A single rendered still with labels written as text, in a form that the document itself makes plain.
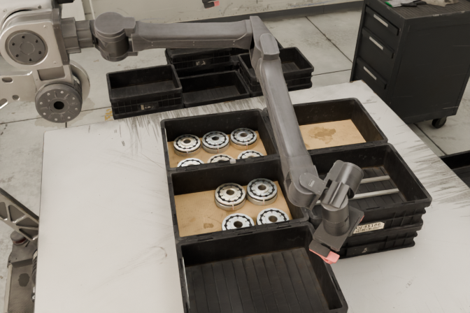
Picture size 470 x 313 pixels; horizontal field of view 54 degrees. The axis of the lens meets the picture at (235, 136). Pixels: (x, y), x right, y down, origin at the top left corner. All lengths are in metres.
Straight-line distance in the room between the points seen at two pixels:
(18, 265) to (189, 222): 1.03
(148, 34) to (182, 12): 3.42
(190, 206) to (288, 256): 0.37
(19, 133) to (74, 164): 1.56
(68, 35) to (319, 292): 0.94
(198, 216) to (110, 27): 0.68
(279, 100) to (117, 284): 0.82
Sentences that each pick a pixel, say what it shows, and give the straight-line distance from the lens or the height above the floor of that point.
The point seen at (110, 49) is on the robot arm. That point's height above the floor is 1.43.
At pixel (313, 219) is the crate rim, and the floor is 0.93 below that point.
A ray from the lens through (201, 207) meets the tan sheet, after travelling 1.55.
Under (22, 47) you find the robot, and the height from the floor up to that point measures 1.45.
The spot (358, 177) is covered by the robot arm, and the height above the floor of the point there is 1.28.
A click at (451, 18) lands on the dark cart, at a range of 3.01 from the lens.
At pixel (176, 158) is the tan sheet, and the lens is 1.74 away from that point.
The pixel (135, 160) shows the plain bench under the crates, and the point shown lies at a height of 0.70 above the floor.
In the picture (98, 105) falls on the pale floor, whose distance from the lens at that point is 3.64.
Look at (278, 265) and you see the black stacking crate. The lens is 1.41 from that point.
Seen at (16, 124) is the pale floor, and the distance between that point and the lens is 3.66.
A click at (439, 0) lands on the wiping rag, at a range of 3.21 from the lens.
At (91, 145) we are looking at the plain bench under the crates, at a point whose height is 0.70.
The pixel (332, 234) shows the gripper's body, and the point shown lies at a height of 1.17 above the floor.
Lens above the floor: 1.96
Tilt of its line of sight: 38 degrees down
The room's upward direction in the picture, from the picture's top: straight up
